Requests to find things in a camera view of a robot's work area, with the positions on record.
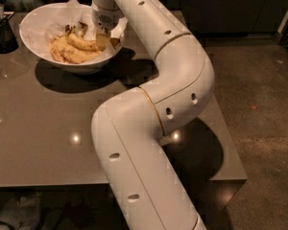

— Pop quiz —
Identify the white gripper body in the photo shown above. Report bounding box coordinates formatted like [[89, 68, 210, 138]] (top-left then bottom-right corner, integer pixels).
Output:
[[91, 3, 123, 35]]

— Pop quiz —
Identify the spotted yellow banana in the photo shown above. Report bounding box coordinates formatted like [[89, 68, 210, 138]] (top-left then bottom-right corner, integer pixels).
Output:
[[65, 22, 98, 52]]

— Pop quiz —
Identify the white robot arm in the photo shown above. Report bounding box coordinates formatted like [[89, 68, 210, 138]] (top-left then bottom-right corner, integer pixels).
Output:
[[91, 0, 214, 230]]

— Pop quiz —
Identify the white ceramic bowl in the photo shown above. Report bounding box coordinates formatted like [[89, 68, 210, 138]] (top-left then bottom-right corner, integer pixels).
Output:
[[18, 2, 125, 75]]

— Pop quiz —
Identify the lower yellow banana bunch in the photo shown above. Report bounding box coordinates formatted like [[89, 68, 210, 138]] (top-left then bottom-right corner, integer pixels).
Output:
[[49, 35, 101, 64]]

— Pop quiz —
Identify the white paper liner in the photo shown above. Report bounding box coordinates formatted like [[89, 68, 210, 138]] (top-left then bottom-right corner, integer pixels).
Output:
[[20, 0, 129, 65]]

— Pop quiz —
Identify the black mesh utensil holder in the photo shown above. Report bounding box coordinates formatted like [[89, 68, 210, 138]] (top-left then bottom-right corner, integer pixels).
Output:
[[0, 2, 19, 55]]

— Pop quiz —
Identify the white cloth under table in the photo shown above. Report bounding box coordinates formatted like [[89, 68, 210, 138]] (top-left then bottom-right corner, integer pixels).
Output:
[[0, 192, 41, 230]]

